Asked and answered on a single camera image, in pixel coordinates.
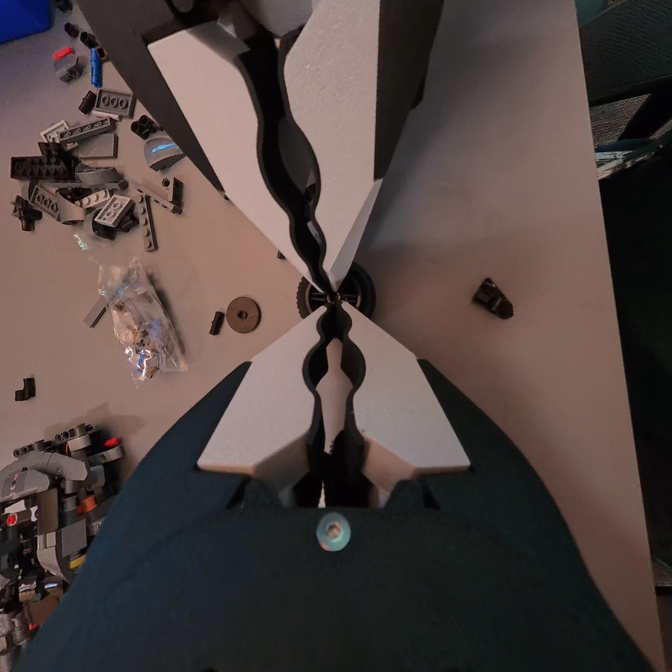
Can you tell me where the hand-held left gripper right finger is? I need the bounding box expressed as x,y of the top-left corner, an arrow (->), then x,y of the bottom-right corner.
335,307 -> 472,503

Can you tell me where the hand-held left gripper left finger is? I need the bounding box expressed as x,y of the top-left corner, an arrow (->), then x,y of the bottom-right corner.
196,309 -> 324,506

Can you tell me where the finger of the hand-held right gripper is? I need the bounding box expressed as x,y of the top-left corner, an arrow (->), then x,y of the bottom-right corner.
75,0 -> 334,293
282,0 -> 445,289

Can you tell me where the black spoked toy wheel rim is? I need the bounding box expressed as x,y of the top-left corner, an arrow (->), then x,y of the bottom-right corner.
309,286 -> 364,312

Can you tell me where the black rubber toy tire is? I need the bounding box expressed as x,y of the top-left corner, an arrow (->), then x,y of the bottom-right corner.
296,260 -> 377,320

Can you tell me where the grey toy car model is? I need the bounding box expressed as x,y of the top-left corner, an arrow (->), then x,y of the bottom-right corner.
0,421 -> 128,649

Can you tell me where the grey curved dome brick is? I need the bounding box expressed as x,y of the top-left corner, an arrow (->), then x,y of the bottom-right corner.
142,135 -> 187,172

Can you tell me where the grey plate with round holes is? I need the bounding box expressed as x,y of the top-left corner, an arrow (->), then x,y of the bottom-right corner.
91,87 -> 137,121

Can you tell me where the black round toy disc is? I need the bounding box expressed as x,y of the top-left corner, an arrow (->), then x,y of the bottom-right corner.
226,296 -> 262,334

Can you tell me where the black wedge brick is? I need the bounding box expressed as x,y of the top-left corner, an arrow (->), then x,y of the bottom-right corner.
471,278 -> 515,320

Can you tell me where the clear bag of small parts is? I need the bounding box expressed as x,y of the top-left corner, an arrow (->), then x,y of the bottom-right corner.
98,256 -> 189,389

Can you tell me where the grey brick with red pin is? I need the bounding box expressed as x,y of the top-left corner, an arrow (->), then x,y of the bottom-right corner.
52,46 -> 88,83

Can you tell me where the pile of grey toy bricks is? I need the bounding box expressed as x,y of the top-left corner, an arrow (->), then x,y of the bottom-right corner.
9,118 -> 186,254

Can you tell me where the blue plastic bin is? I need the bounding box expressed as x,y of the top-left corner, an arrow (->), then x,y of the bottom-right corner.
0,0 -> 50,45

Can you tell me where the teal mesh chair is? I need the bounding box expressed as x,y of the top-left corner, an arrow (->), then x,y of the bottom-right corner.
577,0 -> 672,158

